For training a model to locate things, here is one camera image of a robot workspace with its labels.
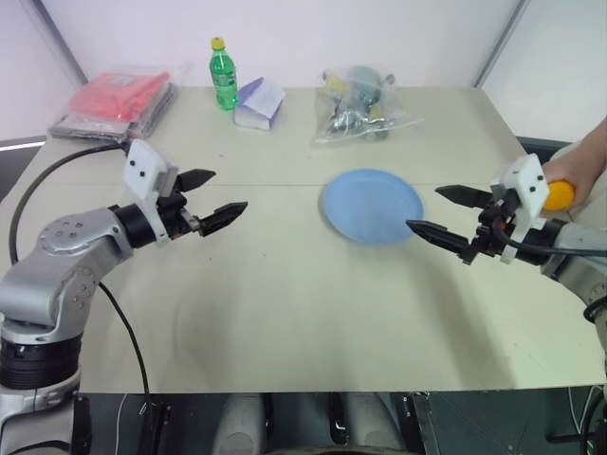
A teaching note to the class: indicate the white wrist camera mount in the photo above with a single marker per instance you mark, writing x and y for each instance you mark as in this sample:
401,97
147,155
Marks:
142,170
531,189

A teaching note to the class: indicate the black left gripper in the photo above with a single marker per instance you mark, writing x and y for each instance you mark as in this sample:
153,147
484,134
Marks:
173,215

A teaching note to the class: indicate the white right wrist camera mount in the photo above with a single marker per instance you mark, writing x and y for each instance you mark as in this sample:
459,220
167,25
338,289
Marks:
531,189

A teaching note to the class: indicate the orange fruit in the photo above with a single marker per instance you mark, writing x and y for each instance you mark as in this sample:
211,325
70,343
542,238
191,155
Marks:
559,195

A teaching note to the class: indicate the dark metal table frame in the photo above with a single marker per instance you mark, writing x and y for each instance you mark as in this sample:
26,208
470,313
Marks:
427,419

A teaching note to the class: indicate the grey partition frame bar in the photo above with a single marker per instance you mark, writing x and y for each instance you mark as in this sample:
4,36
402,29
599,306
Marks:
502,42
64,42

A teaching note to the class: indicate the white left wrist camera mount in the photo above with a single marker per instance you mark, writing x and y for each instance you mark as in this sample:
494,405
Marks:
142,170

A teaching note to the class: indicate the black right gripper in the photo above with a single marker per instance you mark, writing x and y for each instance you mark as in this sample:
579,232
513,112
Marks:
491,234

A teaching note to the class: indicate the blue round plate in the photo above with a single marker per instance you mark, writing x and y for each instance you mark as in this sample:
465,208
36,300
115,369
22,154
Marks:
372,207

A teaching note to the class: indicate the green plastic bottle yellow cap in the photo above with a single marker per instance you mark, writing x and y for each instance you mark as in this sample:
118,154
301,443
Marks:
224,76

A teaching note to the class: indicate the person's bare hand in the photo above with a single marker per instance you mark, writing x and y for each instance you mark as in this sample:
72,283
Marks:
583,166

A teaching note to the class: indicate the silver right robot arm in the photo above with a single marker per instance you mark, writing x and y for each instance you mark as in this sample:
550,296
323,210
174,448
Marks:
576,258

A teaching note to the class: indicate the person's bare forearm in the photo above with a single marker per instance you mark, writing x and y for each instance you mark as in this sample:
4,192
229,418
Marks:
596,132

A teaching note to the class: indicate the clear bag of toys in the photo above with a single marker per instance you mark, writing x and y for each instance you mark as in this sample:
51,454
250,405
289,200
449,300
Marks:
362,106

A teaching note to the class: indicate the red packs in clear bags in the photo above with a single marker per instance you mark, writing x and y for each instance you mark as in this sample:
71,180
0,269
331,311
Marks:
118,97

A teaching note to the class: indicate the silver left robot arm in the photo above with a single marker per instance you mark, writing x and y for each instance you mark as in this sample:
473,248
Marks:
57,279

